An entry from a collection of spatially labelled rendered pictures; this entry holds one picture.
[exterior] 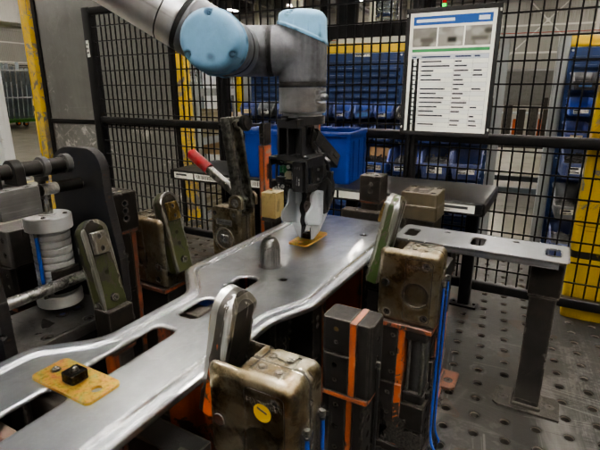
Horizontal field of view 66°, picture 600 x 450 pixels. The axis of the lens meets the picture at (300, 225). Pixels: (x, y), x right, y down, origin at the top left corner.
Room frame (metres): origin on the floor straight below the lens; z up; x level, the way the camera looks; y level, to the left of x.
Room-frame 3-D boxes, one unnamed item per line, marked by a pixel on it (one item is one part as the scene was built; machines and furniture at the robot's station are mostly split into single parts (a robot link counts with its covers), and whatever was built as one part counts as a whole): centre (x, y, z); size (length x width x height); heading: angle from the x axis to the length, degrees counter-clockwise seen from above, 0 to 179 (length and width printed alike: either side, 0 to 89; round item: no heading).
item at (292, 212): (0.77, 0.01, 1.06); 0.06 x 0.03 x 0.09; 151
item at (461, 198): (1.26, -0.05, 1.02); 0.90 x 0.22 x 0.03; 61
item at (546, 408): (0.73, -0.42, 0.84); 0.11 x 0.06 x 0.29; 61
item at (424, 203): (0.96, -0.26, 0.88); 0.08 x 0.08 x 0.36; 61
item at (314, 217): (0.75, -0.02, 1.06); 0.06 x 0.03 x 0.09; 151
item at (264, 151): (0.95, 0.07, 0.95); 0.03 x 0.01 x 0.50; 151
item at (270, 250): (0.67, 0.05, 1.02); 0.03 x 0.03 x 0.07
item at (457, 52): (1.22, -0.37, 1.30); 0.23 x 0.02 x 0.31; 61
